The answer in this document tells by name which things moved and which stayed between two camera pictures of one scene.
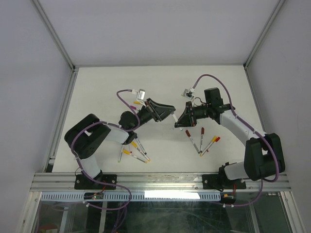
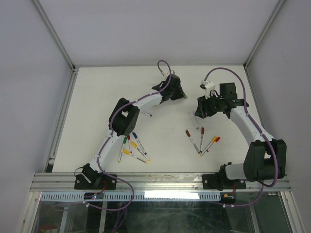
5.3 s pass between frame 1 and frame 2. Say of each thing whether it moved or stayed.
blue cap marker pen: stayed
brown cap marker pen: stayed
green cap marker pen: stayed
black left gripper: moved
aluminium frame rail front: stayed
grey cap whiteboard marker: moved
